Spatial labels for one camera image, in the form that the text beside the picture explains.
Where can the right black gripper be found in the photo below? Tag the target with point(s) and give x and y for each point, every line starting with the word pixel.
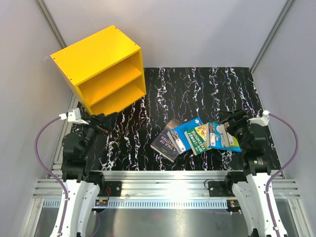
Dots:
pixel 239 116

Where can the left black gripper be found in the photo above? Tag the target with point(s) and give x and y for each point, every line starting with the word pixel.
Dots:
pixel 102 123

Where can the blue paperback with round badge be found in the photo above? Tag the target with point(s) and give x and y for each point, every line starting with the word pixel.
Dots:
pixel 216 135

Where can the green Storey Treehouse book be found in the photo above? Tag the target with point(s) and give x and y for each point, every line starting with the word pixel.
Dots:
pixel 197 139

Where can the blue comic paperback book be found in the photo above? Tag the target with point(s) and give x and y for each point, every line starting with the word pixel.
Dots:
pixel 177 134

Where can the dark Tale of Two Cities book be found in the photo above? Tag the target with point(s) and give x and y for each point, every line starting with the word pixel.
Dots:
pixel 163 145

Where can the lime green comic paperback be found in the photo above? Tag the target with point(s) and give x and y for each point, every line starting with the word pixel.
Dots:
pixel 231 144

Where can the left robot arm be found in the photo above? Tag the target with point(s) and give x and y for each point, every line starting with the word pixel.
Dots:
pixel 80 184

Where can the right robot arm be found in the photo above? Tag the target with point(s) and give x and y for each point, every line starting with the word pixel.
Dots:
pixel 253 185

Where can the yellow wooden shelf cabinet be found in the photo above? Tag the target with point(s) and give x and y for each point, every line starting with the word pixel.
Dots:
pixel 104 71

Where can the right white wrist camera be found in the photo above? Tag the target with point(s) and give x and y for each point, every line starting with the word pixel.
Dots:
pixel 262 120

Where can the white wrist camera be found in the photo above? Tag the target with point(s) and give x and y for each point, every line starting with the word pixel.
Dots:
pixel 73 115
pixel 262 120

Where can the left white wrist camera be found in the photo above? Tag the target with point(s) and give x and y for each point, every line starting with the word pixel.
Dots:
pixel 73 115

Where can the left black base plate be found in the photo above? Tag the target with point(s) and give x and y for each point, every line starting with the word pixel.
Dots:
pixel 112 188

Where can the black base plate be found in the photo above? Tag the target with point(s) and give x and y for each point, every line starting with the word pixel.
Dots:
pixel 218 189
pixel 112 188

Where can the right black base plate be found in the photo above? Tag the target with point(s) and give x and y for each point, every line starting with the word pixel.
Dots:
pixel 218 189

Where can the white slotted cable duct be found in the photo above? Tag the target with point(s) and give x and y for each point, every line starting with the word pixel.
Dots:
pixel 162 204

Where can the aluminium mounting rail frame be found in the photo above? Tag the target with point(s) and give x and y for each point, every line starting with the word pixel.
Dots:
pixel 169 185

